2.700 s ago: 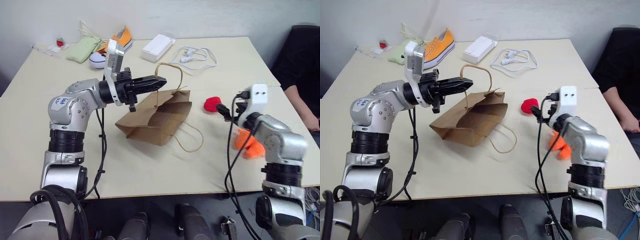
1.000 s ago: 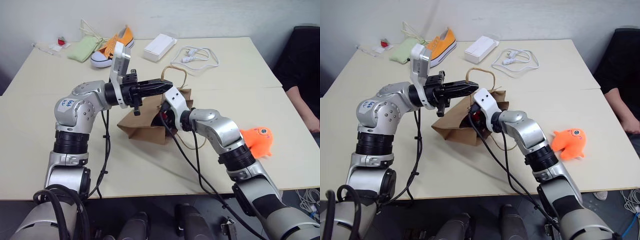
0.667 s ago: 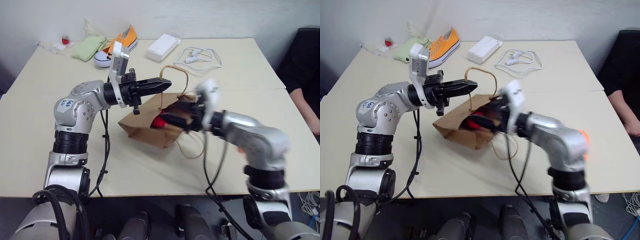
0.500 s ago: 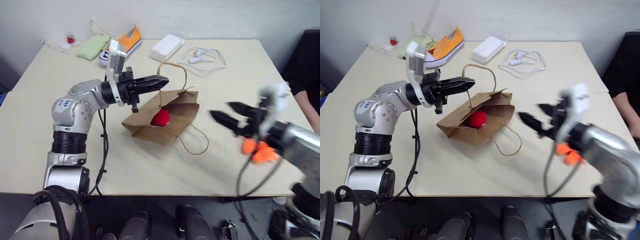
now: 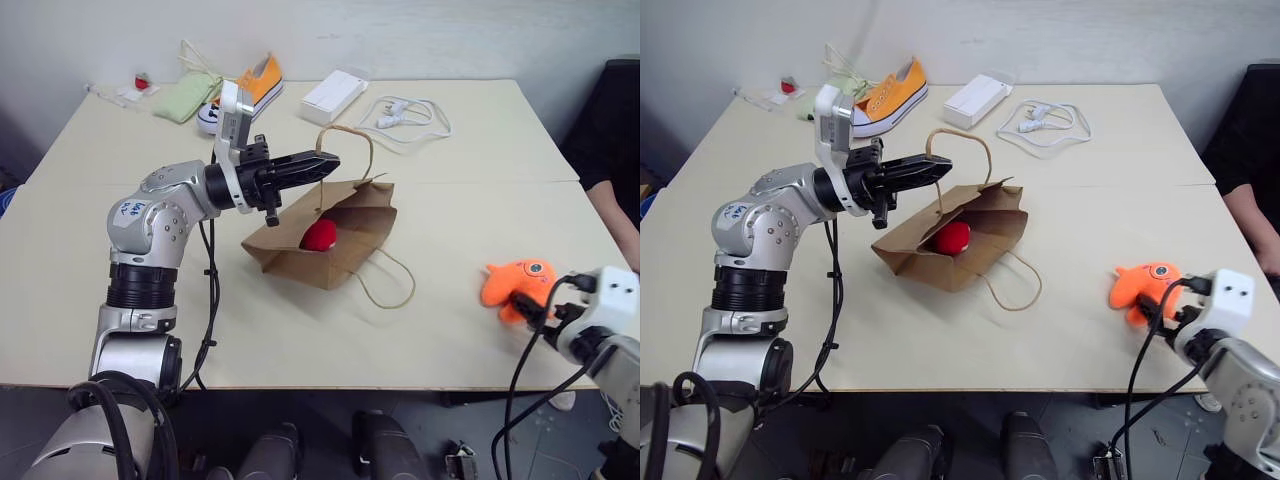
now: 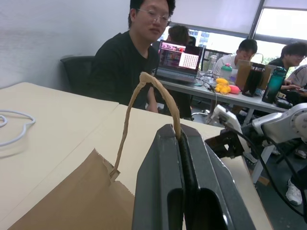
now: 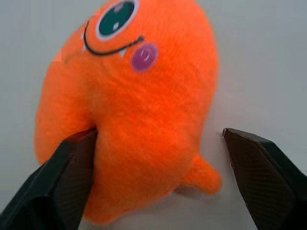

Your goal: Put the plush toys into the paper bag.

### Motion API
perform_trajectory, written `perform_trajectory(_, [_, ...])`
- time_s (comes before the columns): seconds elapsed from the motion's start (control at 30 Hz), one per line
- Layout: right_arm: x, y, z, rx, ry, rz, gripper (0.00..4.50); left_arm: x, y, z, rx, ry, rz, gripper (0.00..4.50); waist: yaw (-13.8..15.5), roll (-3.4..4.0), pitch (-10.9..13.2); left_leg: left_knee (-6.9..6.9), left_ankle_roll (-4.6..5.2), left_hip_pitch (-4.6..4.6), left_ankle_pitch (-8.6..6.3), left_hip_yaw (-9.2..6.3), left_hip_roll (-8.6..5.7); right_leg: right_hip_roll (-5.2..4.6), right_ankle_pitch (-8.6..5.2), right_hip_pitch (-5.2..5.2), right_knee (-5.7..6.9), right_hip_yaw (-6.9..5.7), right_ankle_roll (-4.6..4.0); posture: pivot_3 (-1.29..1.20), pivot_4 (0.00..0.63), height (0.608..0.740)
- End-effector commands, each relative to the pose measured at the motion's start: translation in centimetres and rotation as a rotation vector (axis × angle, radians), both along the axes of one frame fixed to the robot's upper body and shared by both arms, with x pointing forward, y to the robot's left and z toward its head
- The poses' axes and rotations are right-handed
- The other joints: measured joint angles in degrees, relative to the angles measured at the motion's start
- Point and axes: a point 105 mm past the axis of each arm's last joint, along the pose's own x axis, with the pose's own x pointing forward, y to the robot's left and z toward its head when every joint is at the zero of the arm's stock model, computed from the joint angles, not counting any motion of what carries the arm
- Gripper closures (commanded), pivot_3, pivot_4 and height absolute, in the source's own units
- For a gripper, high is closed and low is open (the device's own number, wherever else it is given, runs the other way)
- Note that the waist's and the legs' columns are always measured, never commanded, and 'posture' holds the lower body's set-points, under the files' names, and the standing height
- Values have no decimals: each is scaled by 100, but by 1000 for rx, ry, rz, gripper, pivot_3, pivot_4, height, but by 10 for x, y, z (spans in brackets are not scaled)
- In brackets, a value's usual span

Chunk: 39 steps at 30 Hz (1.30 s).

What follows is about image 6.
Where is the white cable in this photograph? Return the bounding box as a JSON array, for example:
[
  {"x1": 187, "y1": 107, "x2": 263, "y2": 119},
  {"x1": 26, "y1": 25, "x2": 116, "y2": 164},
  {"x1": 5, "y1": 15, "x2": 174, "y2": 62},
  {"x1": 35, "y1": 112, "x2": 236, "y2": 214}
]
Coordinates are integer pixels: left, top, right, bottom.
[{"x1": 0, "y1": 109, "x2": 37, "y2": 147}]

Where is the black office chair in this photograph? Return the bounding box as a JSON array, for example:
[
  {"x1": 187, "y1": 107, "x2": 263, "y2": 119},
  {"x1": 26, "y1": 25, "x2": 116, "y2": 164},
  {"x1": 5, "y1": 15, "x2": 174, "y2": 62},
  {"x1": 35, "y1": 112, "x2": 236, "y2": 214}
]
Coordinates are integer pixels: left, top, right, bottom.
[{"x1": 59, "y1": 55, "x2": 96, "y2": 93}]

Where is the shaker bottle with green lid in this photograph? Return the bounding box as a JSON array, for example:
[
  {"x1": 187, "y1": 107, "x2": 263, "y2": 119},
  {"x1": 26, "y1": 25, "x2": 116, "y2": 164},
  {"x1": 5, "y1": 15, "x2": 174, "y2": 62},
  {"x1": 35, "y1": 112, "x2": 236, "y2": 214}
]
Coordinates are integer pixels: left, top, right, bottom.
[{"x1": 220, "y1": 63, "x2": 234, "y2": 80}]

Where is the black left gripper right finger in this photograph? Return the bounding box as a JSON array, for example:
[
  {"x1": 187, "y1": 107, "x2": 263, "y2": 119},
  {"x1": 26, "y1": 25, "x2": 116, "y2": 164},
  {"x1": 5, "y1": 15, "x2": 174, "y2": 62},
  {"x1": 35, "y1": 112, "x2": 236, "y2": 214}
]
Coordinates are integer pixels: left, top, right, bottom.
[{"x1": 179, "y1": 125, "x2": 257, "y2": 230}]

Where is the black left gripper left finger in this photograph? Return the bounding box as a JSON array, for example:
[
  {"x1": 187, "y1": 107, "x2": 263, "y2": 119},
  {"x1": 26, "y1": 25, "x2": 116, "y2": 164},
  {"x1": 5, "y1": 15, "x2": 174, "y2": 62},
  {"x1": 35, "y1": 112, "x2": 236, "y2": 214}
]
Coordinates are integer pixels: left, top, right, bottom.
[{"x1": 131, "y1": 123, "x2": 186, "y2": 230}]

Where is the yellow plush toy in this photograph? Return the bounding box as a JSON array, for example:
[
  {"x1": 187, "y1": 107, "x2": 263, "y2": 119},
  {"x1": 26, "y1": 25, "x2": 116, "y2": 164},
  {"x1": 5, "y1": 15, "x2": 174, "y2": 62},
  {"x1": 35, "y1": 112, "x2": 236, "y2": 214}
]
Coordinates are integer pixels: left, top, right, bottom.
[{"x1": 214, "y1": 78, "x2": 232, "y2": 95}]

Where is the dark-haired person behind laptop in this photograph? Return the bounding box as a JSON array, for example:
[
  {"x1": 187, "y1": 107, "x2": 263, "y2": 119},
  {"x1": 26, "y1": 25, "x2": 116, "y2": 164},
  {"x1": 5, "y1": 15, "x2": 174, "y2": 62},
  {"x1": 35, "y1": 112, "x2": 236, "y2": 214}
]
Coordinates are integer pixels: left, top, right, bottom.
[{"x1": 166, "y1": 24, "x2": 197, "y2": 48}]

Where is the person in white shirt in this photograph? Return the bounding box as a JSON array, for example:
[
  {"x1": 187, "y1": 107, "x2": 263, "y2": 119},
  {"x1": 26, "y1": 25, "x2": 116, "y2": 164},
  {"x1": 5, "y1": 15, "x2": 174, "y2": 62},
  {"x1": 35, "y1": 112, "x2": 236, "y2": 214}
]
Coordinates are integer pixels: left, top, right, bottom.
[{"x1": 212, "y1": 38, "x2": 259, "y2": 80}]

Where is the grey office desk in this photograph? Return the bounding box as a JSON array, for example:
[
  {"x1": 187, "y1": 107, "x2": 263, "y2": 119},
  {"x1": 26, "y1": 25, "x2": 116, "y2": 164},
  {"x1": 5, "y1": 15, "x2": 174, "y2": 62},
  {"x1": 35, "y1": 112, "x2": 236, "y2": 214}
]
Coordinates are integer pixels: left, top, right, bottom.
[{"x1": 158, "y1": 76, "x2": 292, "y2": 135}]

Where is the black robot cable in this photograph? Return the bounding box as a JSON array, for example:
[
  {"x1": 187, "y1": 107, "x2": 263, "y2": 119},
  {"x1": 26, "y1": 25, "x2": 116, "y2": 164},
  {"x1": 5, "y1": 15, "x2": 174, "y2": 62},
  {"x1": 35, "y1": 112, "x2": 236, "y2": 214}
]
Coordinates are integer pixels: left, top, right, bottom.
[{"x1": 222, "y1": 121, "x2": 307, "y2": 216}]

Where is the tall brown paper bag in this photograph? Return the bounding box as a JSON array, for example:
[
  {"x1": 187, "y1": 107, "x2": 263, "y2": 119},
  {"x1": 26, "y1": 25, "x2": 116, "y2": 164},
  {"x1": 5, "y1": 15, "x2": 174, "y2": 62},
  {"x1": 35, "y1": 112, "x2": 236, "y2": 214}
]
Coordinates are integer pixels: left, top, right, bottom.
[{"x1": 235, "y1": 59, "x2": 253, "y2": 90}]

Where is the teal water bottle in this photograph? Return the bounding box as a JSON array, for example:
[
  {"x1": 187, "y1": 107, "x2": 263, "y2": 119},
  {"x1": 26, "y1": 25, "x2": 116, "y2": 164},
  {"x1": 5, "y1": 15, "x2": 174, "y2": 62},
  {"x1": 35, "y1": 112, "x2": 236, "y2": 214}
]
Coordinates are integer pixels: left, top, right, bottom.
[{"x1": 261, "y1": 66, "x2": 288, "y2": 104}]

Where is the open grey laptop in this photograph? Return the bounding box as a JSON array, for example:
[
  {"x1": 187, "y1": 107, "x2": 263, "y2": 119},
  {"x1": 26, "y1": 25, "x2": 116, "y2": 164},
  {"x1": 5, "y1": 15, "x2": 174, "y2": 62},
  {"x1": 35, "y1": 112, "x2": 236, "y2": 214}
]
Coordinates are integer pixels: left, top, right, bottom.
[{"x1": 154, "y1": 40, "x2": 205, "y2": 84}]

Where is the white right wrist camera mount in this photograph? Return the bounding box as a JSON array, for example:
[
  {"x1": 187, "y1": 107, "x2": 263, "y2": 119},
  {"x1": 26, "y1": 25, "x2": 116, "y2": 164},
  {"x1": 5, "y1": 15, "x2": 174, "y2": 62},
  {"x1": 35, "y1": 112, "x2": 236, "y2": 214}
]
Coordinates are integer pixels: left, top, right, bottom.
[{"x1": 212, "y1": 104, "x2": 243, "y2": 135}]

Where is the black tumbler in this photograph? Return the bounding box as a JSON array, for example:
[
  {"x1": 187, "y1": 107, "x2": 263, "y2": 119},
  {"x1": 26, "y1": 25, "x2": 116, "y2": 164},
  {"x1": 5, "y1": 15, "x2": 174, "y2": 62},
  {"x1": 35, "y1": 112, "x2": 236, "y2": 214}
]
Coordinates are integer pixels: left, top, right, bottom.
[{"x1": 241, "y1": 67, "x2": 263, "y2": 98}]

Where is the white sneaker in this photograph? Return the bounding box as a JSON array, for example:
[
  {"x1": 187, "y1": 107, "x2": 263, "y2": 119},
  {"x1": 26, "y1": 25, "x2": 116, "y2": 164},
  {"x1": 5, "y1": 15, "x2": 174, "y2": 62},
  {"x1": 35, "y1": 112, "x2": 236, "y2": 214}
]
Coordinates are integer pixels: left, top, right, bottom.
[{"x1": 285, "y1": 178, "x2": 303, "y2": 207}]

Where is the brown paper bag with handle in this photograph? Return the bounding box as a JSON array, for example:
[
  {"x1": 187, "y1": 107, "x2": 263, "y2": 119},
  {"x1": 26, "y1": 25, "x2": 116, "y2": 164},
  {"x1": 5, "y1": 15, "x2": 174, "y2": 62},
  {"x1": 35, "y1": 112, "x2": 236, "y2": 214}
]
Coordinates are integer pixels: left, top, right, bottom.
[{"x1": 7, "y1": 71, "x2": 183, "y2": 230}]

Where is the curly-haired person with glasses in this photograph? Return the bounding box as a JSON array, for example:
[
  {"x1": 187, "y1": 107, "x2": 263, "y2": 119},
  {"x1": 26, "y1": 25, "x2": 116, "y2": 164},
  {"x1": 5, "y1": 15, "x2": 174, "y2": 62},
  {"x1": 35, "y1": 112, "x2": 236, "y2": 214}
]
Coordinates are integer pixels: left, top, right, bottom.
[{"x1": 267, "y1": 42, "x2": 307, "y2": 107}]

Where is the person in black t-shirt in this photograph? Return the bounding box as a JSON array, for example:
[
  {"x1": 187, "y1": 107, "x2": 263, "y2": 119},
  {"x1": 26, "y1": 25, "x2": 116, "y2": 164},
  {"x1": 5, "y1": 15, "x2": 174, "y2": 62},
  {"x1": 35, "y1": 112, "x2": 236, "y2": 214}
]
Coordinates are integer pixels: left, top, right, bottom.
[{"x1": 88, "y1": 0, "x2": 177, "y2": 114}]

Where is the pink plush toy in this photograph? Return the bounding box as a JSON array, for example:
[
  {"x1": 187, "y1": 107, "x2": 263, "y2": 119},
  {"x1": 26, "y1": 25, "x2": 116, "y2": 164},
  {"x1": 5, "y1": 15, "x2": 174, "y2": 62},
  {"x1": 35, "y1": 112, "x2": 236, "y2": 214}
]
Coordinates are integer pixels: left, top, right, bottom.
[{"x1": 227, "y1": 84, "x2": 241, "y2": 95}]

